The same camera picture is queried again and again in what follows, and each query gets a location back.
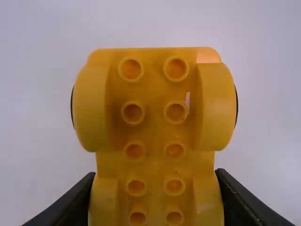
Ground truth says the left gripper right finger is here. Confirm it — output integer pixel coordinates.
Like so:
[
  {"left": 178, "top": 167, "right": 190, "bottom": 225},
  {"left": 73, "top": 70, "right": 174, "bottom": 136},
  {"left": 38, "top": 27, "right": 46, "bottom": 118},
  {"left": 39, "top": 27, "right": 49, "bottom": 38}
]
[{"left": 215, "top": 167, "right": 297, "bottom": 226}]

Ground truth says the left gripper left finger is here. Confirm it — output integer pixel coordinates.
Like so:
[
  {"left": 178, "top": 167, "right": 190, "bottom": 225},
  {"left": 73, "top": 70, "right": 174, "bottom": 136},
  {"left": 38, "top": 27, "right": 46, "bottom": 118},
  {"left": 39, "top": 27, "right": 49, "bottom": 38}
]
[{"left": 20, "top": 171, "right": 97, "bottom": 226}]

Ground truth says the yellow toy car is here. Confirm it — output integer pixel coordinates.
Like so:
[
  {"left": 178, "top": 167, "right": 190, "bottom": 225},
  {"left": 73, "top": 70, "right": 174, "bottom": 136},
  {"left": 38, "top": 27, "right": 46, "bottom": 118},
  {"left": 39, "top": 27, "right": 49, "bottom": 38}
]
[{"left": 70, "top": 46, "right": 240, "bottom": 226}]

